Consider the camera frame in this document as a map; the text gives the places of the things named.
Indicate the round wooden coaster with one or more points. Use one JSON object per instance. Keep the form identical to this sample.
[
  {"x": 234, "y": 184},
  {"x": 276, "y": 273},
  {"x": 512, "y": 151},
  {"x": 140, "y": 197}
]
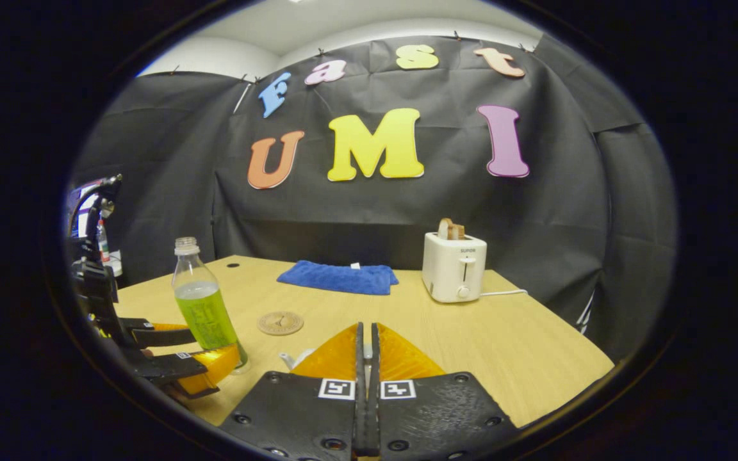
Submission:
[{"x": 280, "y": 323}]

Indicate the brown toast slice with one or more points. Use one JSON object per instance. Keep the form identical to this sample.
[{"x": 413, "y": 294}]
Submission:
[
  {"x": 445, "y": 228},
  {"x": 459, "y": 232}
]

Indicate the small red capped bottle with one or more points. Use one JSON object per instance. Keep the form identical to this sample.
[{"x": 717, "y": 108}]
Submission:
[{"x": 104, "y": 243}]

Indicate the white ceramic teacup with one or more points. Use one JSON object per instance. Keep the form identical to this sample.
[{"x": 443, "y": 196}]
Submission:
[{"x": 293, "y": 360}]

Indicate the green label water bottle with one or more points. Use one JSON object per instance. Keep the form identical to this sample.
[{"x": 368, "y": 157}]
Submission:
[{"x": 205, "y": 314}]

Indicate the blue towel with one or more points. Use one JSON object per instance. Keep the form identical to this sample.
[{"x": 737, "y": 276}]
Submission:
[{"x": 337, "y": 278}]

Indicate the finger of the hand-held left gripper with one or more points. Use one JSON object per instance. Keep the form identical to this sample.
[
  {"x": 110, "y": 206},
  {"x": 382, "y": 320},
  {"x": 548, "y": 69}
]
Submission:
[
  {"x": 164, "y": 336},
  {"x": 164, "y": 368}
]

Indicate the white toaster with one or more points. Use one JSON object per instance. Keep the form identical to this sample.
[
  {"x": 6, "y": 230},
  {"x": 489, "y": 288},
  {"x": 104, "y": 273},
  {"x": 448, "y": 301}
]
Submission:
[{"x": 452, "y": 269}]

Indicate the computer monitor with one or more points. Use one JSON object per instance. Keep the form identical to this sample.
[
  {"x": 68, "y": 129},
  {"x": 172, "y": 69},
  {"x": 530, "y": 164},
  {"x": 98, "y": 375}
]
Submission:
[{"x": 82, "y": 208}]

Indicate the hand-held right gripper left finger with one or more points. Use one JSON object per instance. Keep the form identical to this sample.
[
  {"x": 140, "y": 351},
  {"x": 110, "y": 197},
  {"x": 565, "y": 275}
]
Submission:
[{"x": 292, "y": 416}]

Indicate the white side desk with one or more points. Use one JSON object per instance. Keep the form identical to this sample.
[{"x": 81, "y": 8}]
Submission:
[{"x": 114, "y": 264}]

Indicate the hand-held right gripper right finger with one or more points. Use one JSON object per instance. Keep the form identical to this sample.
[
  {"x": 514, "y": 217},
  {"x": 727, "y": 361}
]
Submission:
[{"x": 439, "y": 416}]

